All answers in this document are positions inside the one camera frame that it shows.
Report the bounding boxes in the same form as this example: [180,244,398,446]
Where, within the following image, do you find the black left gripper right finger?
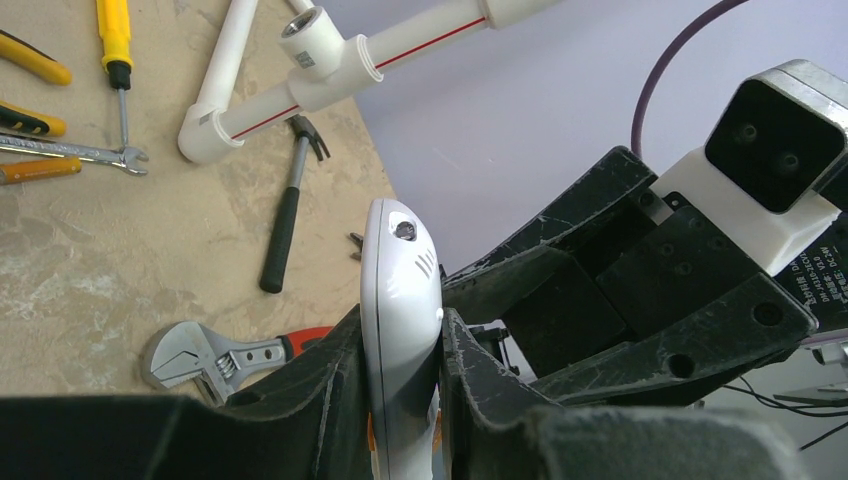
[441,308,810,479]

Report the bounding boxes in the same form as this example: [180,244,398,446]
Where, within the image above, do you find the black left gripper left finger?
[1,309,369,479]

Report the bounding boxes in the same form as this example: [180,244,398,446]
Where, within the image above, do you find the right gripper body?
[443,146,816,405]

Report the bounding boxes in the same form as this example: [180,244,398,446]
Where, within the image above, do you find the white remote control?
[360,198,444,479]

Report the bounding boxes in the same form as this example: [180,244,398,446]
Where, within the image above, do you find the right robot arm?
[444,147,847,406]

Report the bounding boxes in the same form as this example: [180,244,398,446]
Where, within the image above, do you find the red adjustable wrench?
[140,321,332,406]

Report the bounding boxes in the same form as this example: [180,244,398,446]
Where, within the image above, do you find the small silver wrench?
[1,134,149,176]

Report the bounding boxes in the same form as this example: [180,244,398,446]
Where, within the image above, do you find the yellow long nose pliers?
[0,29,73,138]

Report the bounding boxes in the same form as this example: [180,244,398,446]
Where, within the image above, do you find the black handled hammer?
[259,114,331,294]

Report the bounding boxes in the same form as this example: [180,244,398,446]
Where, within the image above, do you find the white pvc pipe frame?
[177,1,552,164]

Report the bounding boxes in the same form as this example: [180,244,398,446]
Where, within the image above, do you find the yellow handled screwdriver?
[96,0,133,147]

